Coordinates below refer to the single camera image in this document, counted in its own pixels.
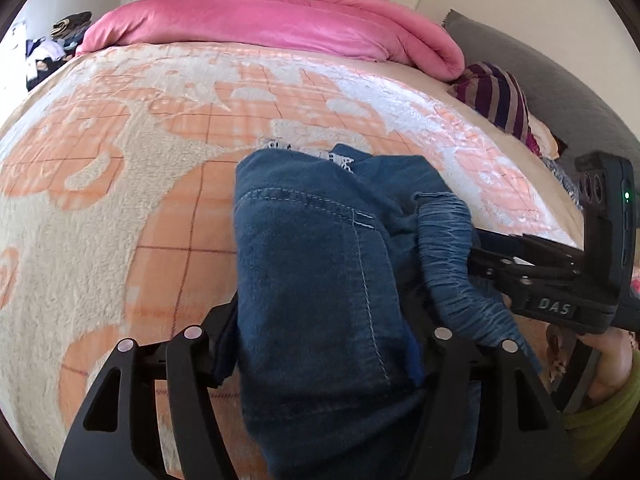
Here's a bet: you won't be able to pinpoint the blue denim lace-trimmed pants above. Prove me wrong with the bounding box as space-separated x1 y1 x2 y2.
233 144 523 479

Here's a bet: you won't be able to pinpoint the green sleeved right forearm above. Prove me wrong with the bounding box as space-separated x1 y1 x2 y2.
563 350 639 478

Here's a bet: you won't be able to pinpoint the person right hand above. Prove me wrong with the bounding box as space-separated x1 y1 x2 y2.
540 325 634 408

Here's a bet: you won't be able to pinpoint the cream pillow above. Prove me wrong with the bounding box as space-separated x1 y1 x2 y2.
528 114 565 160

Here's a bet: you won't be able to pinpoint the grey quilted headboard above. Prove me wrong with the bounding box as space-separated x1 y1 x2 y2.
442 10 639 176

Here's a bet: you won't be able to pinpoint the purple striped garment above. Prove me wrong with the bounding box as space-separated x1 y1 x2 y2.
448 62 541 156

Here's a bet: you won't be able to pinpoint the cream orange patterned blanket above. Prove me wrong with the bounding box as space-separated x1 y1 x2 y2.
1 44 582 476

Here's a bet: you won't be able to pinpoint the pink quilt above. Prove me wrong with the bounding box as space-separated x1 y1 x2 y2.
79 0 465 81

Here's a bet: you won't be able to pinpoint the pile of clothes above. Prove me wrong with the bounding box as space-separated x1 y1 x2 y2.
25 11 92 91

